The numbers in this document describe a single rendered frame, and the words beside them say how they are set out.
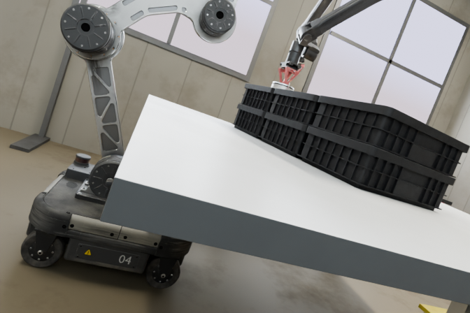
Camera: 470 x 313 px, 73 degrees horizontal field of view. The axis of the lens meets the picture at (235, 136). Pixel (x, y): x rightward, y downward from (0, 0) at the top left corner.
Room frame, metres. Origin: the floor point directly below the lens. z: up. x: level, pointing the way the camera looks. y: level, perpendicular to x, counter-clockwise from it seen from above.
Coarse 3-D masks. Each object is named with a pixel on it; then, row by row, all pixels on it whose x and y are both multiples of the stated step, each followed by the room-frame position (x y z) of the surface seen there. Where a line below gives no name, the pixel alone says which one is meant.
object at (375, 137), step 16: (320, 112) 1.07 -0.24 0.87; (336, 112) 1.00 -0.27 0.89; (352, 112) 0.94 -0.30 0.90; (368, 112) 0.89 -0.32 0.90; (320, 128) 1.03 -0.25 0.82; (336, 128) 0.98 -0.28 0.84; (352, 128) 0.92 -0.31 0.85; (368, 128) 0.88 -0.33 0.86; (384, 128) 0.84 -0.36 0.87; (400, 128) 0.86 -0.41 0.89; (368, 144) 0.87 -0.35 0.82; (384, 144) 0.85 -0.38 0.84; (400, 144) 0.88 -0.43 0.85; (416, 144) 0.90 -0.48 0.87; (432, 144) 0.94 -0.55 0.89; (416, 160) 0.91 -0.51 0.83; (432, 160) 0.94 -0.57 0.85; (448, 160) 0.98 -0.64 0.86
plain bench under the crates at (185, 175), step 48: (144, 144) 0.42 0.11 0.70; (192, 144) 0.57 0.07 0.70; (240, 144) 0.87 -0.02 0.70; (144, 192) 0.26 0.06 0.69; (192, 192) 0.28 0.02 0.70; (240, 192) 0.35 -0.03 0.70; (288, 192) 0.45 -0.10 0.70; (336, 192) 0.63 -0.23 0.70; (192, 240) 0.27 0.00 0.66; (240, 240) 0.29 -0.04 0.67; (288, 240) 0.30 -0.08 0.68; (336, 240) 0.31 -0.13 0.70; (384, 240) 0.37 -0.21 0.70; (432, 240) 0.48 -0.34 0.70; (432, 288) 0.36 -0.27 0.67
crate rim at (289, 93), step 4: (276, 88) 1.34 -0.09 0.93; (276, 92) 1.33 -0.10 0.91; (280, 92) 1.30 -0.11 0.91; (284, 92) 1.28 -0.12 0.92; (288, 92) 1.25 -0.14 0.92; (292, 92) 1.23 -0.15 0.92; (296, 92) 1.21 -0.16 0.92; (300, 92) 1.18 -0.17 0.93; (292, 96) 1.22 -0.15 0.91; (296, 96) 1.20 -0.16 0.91; (300, 96) 1.18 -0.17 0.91; (304, 96) 1.15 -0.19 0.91; (308, 96) 1.13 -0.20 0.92; (312, 96) 1.12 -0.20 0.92; (316, 96) 1.10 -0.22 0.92; (312, 100) 1.11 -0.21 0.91; (316, 100) 1.10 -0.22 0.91
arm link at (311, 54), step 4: (304, 36) 1.41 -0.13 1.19; (308, 36) 1.41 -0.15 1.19; (300, 40) 1.45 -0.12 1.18; (304, 40) 1.42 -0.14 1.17; (308, 40) 1.42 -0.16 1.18; (300, 44) 1.43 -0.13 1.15; (304, 44) 1.43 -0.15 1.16; (308, 44) 1.46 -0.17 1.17; (312, 44) 1.48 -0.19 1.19; (308, 48) 1.47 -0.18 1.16; (312, 48) 1.47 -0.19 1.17; (316, 48) 1.47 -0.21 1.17; (308, 52) 1.47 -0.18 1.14; (312, 52) 1.48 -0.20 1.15; (316, 52) 1.48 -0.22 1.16; (304, 56) 1.48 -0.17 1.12; (308, 56) 1.48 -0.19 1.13; (312, 56) 1.48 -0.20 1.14; (316, 56) 1.49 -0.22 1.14; (312, 60) 1.50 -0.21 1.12
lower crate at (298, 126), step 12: (276, 120) 1.26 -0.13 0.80; (288, 120) 1.19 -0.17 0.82; (264, 132) 1.33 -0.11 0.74; (276, 132) 1.25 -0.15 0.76; (288, 132) 1.19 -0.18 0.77; (300, 132) 1.13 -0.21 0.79; (276, 144) 1.22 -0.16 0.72; (288, 144) 1.16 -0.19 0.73; (300, 144) 1.11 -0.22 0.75; (300, 156) 1.13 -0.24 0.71
